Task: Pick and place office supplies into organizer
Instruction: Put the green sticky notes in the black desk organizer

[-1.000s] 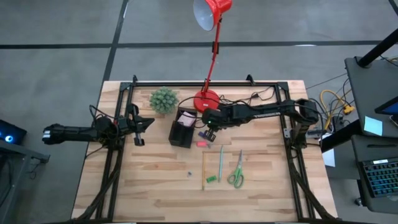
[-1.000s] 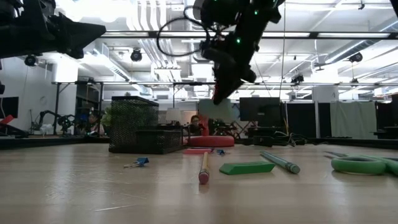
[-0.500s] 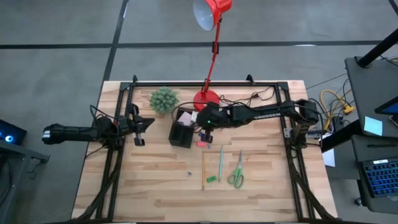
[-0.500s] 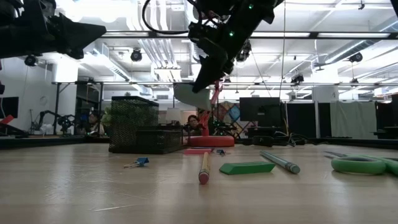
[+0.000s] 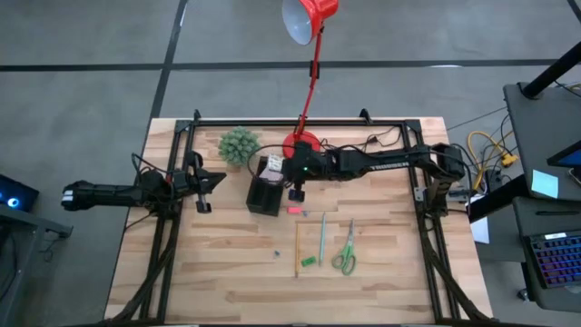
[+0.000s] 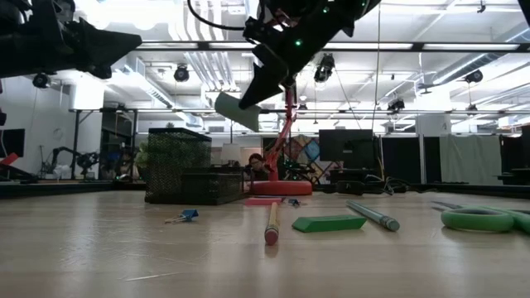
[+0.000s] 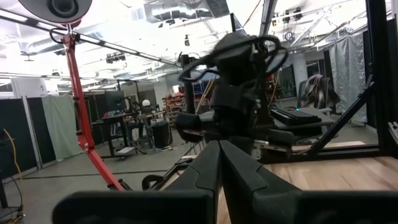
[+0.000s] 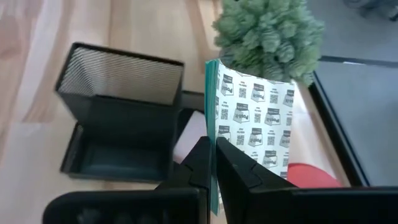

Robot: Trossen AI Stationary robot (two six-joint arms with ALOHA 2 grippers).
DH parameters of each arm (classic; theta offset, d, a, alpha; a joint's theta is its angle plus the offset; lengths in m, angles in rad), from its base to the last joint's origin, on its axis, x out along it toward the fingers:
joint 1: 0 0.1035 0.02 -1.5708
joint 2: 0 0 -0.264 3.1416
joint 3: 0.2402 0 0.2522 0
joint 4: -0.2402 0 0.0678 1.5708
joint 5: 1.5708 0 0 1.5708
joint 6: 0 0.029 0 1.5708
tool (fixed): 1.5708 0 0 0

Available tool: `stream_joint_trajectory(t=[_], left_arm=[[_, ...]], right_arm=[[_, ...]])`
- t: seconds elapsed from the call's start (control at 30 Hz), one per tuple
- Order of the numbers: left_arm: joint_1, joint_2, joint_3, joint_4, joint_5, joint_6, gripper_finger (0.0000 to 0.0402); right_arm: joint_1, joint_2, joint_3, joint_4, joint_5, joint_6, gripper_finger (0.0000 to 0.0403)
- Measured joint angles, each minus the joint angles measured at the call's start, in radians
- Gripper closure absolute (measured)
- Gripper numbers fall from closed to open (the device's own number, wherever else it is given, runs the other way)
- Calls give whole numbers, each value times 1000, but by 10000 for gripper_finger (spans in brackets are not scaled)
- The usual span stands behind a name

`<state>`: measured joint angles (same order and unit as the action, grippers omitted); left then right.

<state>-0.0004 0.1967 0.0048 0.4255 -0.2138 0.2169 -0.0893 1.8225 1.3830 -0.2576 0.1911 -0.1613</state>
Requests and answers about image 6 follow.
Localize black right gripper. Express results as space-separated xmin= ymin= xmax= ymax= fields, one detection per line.
xmin=238 ymin=0 xmax=382 ymax=111

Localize green eraser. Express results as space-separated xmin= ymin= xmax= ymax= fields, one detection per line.
xmin=291 ymin=214 xmax=369 ymax=233

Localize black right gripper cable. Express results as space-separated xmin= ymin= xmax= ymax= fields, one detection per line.
xmin=186 ymin=0 xmax=249 ymax=32

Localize grey green marker pen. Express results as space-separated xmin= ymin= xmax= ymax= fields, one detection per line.
xmin=345 ymin=199 xmax=402 ymax=233

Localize green handled scissors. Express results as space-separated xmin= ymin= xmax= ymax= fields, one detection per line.
xmin=430 ymin=200 xmax=530 ymax=235

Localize black partition panel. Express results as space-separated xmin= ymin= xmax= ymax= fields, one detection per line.
xmin=380 ymin=136 xmax=422 ymax=184

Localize black background desk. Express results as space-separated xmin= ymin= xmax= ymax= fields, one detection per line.
xmin=496 ymin=123 xmax=530 ymax=185

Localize yellow pencil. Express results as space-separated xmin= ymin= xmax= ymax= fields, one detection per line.
xmin=263 ymin=201 xmax=281 ymax=247

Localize red background object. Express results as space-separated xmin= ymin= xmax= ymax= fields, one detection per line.
xmin=0 ymin=151 xmax=20 ymax=167

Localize dark wall monitor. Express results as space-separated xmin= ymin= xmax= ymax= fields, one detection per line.
xmin=0 ymin=127 xmax=26 ymax=158

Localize grey curtain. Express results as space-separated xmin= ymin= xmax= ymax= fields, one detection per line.
xmin=439 ymin=134 xmax=502 ymax=185

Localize green artificial succulent plant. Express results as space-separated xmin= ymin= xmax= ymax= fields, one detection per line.
xmin=134 ymin=142 xmax=150 ymax=181

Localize person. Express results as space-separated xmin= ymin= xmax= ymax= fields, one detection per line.
xmin=247 ymin=152 xmax=271 ymax=182

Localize black mesh desk organizer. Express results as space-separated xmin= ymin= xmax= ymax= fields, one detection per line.
xmin=144 ymin=127 xmax=243 ymax=206

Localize black power adapter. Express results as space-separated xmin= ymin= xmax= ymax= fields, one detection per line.
xmin=335 ymin=180 xmax=366 ymax=196

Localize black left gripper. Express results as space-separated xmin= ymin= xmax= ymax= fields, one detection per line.
xmin=31 ymin=0 xmax=143 ymax=79

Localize black computer monitor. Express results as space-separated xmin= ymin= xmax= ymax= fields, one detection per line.
xmin=318 ymin=128 xmax=374 ymax=163

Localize background black metal frame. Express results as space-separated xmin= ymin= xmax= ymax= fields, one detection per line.
xmin=68 ymin=107 xmax=140 ymax=181

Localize colourful patterned panel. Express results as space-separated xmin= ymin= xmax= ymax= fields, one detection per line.
xmin=289 ymin=136 xmax=320 ymax=179

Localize red desk lamp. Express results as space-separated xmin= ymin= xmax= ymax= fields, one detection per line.
xmin=250 ymin=84 xmax=314 ymax=197

